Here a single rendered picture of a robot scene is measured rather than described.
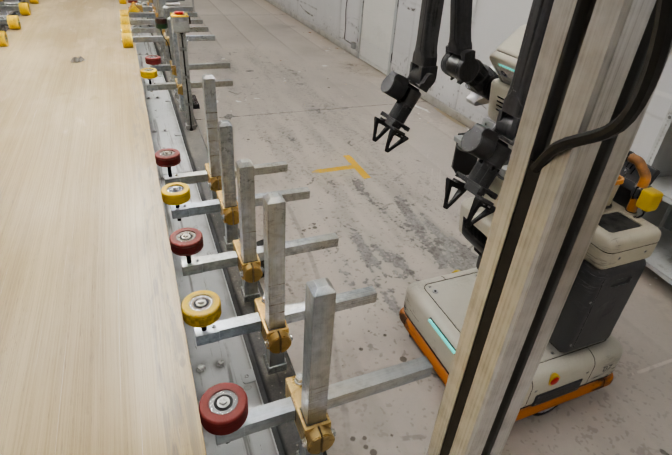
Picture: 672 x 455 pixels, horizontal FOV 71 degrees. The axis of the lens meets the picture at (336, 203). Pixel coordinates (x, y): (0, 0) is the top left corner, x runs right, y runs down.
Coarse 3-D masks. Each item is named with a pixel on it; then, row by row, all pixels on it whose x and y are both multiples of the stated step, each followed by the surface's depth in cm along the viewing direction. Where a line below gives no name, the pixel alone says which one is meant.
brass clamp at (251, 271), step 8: (240, 248) 126; (240, 256) 124; (240, 264) 122; (248, 264) 121; (256, 264) 122; (240, 272) 121; (248, 272) 120; (256, 272) 121; (248, 280) 121; (256, 280) 122
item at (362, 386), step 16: (384, 368) 94; (400, 368) 94; (416, 368) 94; (432, 368) 95; (336, 384) 90; (352, 384) 90; (368, 384) 90; (384, 384) 92; (400, 384) 94; (288, 400) 86; (336, 400) 88; (352, 400) 90; (256, 416) 83; (272, 416) 83; (288, 416) 85; (240, 432) 82
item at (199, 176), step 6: (276, 162) 175; (282, 162) 176; (258, 168) 171; (264, 168) 172; (270, 168) 173; (276, 168) 174; (282, 168) 175; (174, 174) 162; (180, 174) 163; (186, 174) 163; (192, 174) 163; (198, 174) 164; (204, 174) 164; (258, 174) 172; (168, 180) 160; (174, 180) 161; (180, 180) 162; (186, 180) 162; (192, 180) 163; (198, 180) 164; (204, 180) 165
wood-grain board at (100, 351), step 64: (64, 0) 385; (0, 64) 229; (64, 64) 235; (128, 64) 242; (0, 128) 166; (64, 128) 170; (128, 128) 173; (0, 192) 130; (64, 192) 133; (128, 192) 135; (0, 256) 107; (64, 256) 109; (128, 256) 110; (0, 320) 91; (64, 320) 92; (128, 320) 93; (0, 384) 79; (64, 384) 80; (128, 384) 81; (192, 384) 82; (0, 448) 70; (64, 448) 71; (128, 448) 71; (192, 448) 72
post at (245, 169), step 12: (240, 168) 107; (252, 168) 109; (240, 180) 109; (252, 180) 110; (240, 192) 111; (252, 192) 112; (240, 204) 113; (252, 204) 113; (240, 216) 115; (252, 216) 115; (240, 228) 118; (252, 228) 117; (240, 240) 121; (252, 240) 119; (252, 252) 121; (252, 288) 127
